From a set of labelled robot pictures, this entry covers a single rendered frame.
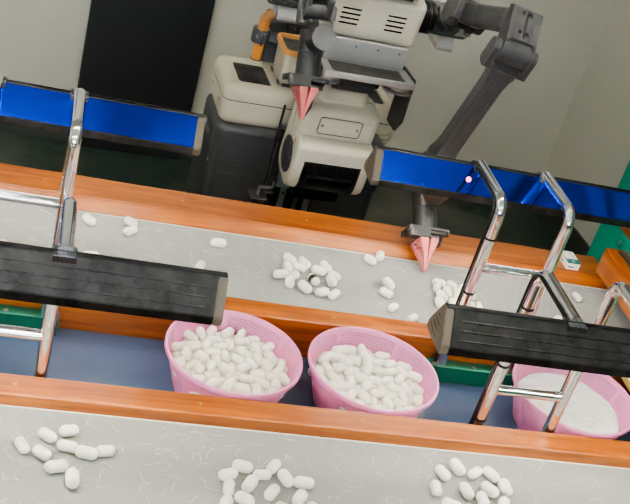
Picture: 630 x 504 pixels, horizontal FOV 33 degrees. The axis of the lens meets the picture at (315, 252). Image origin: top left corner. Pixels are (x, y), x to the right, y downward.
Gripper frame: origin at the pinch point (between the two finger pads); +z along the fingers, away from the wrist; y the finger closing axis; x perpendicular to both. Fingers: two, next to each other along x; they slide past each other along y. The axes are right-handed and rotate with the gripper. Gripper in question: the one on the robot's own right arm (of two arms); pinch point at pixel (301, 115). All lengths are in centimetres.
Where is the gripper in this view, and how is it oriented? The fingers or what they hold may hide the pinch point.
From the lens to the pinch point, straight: 250.9
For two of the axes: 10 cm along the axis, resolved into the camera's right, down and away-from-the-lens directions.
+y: 9.4, 1.1, 3.1
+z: -1.3, 9.9, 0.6
